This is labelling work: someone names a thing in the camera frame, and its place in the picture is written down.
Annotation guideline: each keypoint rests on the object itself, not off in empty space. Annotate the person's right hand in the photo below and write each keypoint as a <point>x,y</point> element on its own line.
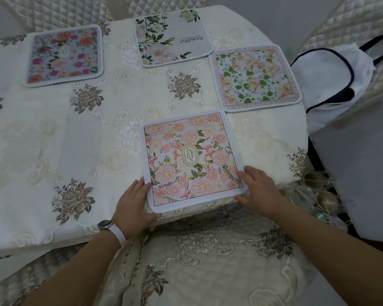
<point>263,194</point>

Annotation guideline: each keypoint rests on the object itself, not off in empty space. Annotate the person's left hand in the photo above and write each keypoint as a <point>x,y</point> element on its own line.
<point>132,213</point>

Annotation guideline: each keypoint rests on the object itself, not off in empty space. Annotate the pink floral placemat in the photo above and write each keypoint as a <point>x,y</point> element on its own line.
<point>191,156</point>

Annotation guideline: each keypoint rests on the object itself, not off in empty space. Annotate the green leaf peach floral placemat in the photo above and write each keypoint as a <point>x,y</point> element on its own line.
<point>255,78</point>

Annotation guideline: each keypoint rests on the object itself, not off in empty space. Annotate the blue rose print placemat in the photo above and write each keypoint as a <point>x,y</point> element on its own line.
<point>64,55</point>

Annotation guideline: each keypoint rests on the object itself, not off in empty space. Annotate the white placemat with green leaves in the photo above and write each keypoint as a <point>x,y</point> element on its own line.
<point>172,38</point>

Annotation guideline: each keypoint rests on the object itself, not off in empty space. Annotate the person's right forearm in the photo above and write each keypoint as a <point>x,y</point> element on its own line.
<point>338,258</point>

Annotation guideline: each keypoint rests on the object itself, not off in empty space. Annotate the person's left forearm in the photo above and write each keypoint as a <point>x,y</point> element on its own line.
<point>73,277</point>

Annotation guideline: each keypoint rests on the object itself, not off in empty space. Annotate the table with cream tablecloth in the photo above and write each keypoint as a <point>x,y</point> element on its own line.
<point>35,149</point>

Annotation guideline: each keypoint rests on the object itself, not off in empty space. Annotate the smartwatch with white band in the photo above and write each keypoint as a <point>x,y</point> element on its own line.
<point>115,232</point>

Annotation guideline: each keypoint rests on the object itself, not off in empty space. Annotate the heap of small floor items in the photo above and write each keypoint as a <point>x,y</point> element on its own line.
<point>322,197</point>

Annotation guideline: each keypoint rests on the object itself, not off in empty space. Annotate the white bag with dark trim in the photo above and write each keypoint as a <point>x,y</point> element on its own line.
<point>325,76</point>

